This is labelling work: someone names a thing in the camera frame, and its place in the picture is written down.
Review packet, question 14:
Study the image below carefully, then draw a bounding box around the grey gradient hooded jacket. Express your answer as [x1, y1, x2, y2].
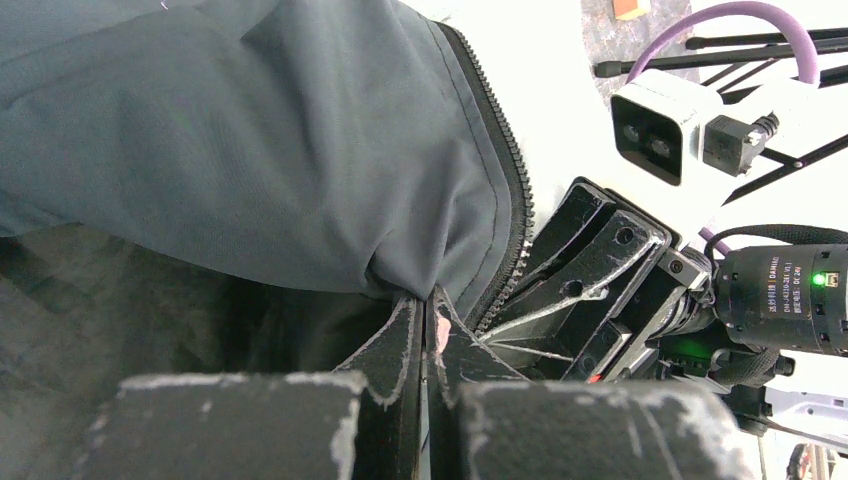
[1, 1, 534, 479]

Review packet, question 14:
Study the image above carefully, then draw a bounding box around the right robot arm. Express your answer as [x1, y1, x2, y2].
[472, 179, 847, 453]

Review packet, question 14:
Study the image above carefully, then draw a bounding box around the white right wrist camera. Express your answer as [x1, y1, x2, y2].
[610, 70, 780, 187]

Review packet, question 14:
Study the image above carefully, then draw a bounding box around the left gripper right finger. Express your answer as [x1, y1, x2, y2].
[426, 288, 756, 479]

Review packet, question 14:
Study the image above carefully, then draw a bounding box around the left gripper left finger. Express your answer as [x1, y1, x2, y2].
[72, 297, 423, 479]

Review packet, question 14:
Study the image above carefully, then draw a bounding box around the long wooden block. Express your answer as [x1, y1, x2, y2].
[612, 0, 652, 21]

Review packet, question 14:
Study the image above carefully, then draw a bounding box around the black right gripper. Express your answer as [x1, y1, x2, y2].
[476, 182, 712, 382]

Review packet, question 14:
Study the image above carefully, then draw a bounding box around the black tripod stand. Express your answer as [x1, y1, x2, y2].
[593, 27, 847, 205]

